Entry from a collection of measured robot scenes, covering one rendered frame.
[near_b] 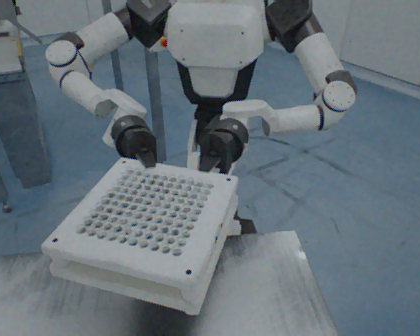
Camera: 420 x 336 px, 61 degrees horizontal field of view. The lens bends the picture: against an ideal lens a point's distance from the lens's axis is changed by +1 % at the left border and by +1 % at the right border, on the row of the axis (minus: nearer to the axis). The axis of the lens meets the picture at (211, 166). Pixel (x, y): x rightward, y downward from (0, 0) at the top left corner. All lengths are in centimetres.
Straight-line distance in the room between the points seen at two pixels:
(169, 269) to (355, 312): 139
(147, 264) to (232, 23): 69
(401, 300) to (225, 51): 141
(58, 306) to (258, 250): 40
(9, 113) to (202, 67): 150
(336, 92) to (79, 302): 73
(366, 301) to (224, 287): 123
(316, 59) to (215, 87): 29
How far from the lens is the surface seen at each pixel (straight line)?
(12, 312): 77
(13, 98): 231
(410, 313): 192
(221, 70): 105
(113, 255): 54
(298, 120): 91
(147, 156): 71
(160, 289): 55
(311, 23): 105
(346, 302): 184
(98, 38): 108
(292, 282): 74
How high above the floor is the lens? 143
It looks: 35 degrees down
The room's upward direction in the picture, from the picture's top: straight up
